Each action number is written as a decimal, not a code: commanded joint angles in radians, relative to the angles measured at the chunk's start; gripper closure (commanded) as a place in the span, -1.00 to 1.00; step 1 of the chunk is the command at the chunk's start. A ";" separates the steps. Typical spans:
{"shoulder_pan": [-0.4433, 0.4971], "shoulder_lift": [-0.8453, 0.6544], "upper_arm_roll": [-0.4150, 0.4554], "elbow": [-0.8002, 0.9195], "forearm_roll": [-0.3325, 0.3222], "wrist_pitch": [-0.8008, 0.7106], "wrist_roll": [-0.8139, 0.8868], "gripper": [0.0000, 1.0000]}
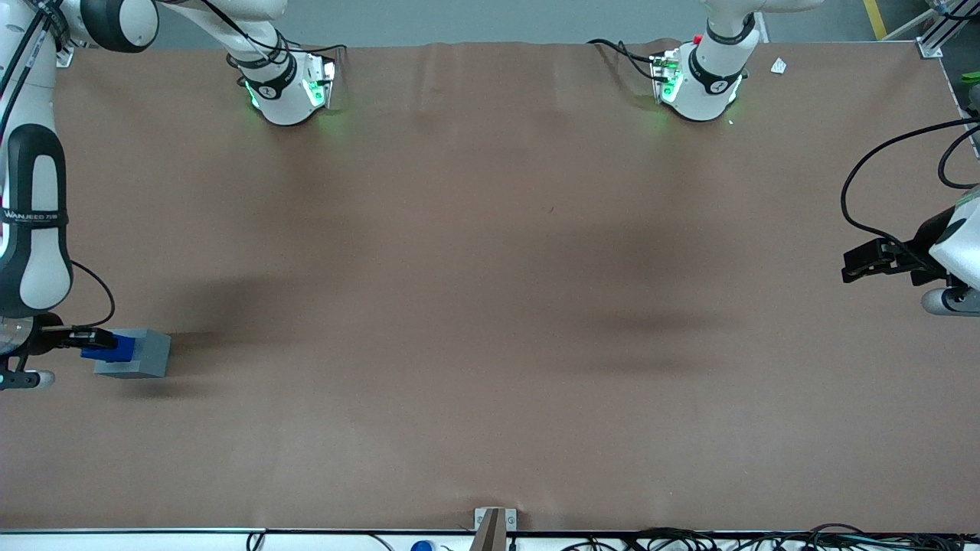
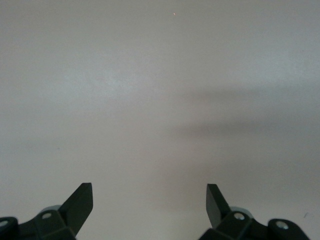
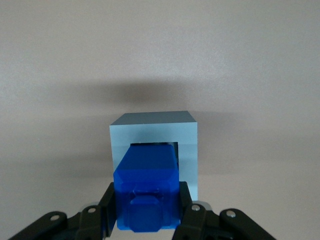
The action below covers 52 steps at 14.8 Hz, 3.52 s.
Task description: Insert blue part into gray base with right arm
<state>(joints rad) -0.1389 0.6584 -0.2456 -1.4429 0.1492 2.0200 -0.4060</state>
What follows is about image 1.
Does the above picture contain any black right base cable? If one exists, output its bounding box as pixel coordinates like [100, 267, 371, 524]
[269, 29, 348, 58]

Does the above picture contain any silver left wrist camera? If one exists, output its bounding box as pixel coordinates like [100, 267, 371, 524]
[921, 285, 980, 318]

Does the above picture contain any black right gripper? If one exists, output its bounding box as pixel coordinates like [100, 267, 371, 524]
[14, 314, 116, 362]

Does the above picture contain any short black looped cable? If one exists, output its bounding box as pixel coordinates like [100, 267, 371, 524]
[937, 125, 980, 191]

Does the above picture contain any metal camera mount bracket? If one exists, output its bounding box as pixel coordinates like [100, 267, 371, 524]
[469, 507, 518, 551]

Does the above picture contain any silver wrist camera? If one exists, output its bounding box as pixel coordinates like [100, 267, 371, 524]
[921, 285, 980, 318]
[0, 369, 57, 390]

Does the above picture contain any brown table cover sheet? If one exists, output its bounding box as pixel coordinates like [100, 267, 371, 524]
[0, 40, 980, 533]

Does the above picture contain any black base cable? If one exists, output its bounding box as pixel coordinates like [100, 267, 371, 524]
[586, 37, 662, 82]
[269, 29, 348, 58]

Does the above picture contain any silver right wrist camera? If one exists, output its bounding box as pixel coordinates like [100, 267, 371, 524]
[0, 369, 57, 390]

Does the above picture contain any long black wrist cable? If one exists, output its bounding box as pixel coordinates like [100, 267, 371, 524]
[840, 118, 980, 259]

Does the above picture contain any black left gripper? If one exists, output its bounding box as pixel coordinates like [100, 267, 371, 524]
[841, 207, 958, 288]

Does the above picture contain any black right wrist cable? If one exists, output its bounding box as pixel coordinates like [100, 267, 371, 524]
[69, 260, 116, 331]

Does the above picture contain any gray square base block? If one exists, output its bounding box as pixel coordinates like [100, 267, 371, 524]
[93, 328, 172, 380]

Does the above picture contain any blue plastic part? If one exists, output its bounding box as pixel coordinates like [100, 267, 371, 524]
[80, 331, 138, 364]

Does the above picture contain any black left base cable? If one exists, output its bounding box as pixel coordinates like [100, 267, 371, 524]
[586, 37, 662, 82]

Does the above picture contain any tangled black cable bundle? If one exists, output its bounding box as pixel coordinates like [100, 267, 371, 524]
[561, 523, 980, 551]

